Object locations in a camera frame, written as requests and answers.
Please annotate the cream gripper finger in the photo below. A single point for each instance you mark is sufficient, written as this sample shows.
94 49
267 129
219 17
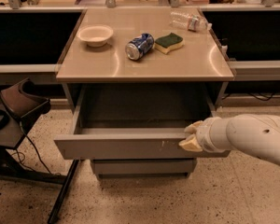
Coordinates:
192 128
191 144

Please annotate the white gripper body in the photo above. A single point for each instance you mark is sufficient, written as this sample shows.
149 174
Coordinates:
205 134

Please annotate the grey top drawer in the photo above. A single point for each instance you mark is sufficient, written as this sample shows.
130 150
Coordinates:
134 121

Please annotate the grey drawer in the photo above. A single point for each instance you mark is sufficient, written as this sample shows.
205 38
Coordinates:
134 121
143 167

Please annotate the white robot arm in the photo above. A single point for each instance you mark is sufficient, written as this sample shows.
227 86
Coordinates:
254 135

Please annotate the grey drawer cabinet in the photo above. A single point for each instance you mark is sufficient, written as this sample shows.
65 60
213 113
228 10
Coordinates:
134 81

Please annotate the grey bottom drawer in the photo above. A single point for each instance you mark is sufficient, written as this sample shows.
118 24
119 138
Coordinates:
143 167

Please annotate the green yellow sponge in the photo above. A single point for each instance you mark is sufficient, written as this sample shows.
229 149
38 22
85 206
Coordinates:
169 42

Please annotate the blue soda can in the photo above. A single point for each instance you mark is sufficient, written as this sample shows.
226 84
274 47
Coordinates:
139 46

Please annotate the clear plastic bottle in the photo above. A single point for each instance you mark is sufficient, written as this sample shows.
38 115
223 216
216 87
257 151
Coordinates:
190 22

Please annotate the white bowl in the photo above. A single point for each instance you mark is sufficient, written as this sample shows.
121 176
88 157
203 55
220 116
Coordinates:
95 36

